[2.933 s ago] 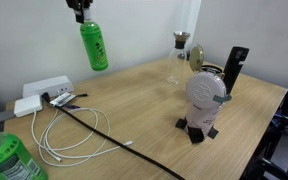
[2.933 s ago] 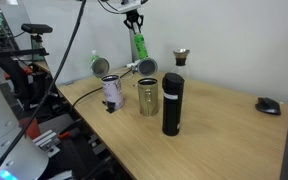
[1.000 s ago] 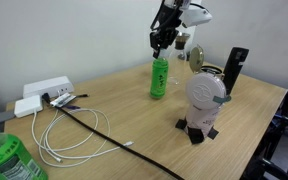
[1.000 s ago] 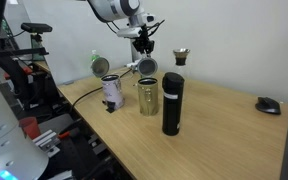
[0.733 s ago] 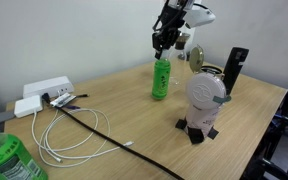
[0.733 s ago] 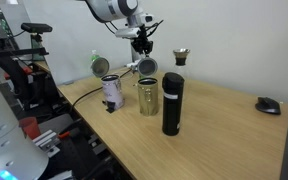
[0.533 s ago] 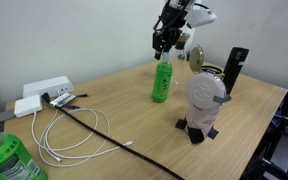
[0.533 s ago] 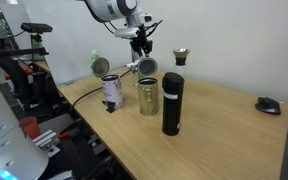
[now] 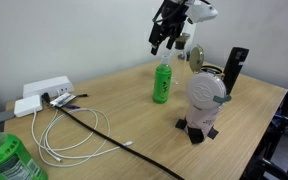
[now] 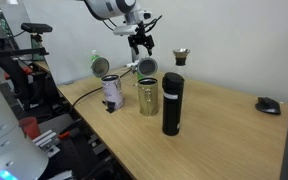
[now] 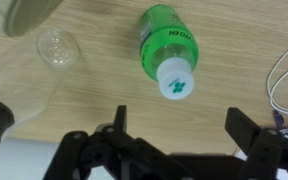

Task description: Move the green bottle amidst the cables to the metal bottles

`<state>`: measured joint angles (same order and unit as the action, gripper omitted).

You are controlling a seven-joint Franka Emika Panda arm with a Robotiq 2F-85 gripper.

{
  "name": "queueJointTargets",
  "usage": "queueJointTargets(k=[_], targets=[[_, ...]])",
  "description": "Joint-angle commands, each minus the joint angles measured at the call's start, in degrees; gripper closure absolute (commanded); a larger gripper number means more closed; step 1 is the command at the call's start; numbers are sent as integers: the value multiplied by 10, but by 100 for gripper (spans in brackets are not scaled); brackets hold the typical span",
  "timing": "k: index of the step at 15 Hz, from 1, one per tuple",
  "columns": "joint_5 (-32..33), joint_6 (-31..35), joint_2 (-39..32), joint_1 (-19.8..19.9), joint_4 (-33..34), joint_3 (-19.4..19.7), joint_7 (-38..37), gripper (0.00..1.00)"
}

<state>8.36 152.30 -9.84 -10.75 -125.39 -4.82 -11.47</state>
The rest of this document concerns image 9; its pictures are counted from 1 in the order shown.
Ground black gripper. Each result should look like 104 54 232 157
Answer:
148 0 190 57

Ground small green tea bottle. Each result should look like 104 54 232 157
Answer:
152 54 173 105

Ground large green plastic bottle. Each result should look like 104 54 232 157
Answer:
0 119 49 180

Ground glass carafe with metal stopper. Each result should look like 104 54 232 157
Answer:
169 32 192 86

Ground metal can with hinged lid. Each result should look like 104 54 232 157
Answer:
188 44 226 81

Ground white canister with black feet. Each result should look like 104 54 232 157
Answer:
174 71 233 145

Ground small black connector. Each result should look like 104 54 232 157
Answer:
74 93 90 100

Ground small purple plug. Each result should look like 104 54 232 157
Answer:
63 104 82 111

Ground silver foil packet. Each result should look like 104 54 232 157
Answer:
49 92 78 108

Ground white rectangular hub box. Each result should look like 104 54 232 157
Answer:
22 75 75 99

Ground white power adapter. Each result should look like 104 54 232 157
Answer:
13 94 44 118

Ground black chair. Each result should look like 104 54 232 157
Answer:
240 73 288 180

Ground black cable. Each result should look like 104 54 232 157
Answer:
41 92 186 180

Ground white charging cable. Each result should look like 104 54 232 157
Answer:
30 107 135 168

